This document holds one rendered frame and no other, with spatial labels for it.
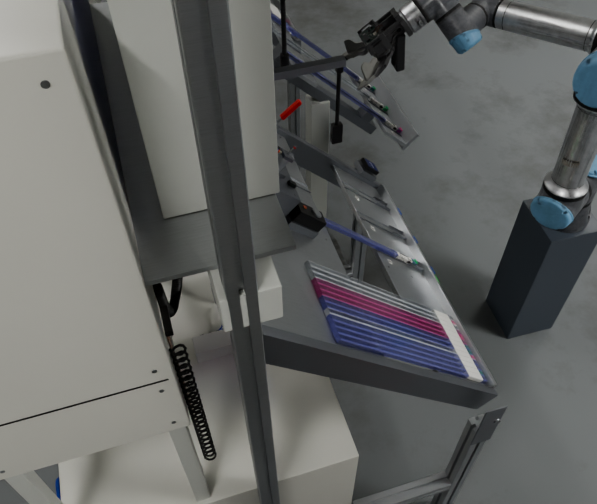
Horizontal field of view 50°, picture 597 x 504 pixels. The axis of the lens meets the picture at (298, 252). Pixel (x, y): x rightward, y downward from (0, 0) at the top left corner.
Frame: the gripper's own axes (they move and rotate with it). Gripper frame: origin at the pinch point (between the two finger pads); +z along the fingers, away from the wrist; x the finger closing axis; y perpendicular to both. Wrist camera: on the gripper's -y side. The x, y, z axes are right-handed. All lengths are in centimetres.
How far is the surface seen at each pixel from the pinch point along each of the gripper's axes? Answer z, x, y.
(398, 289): 16, 64, -4
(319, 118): 15.6, -8.0, -12.7
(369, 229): 15.6, 44.2, -4.5
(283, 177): 17, 52, 35
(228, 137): 3, 93, 82
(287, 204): 19, 57, 33
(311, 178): 31.6, -8.2, -31.4
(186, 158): 14, 79, 73
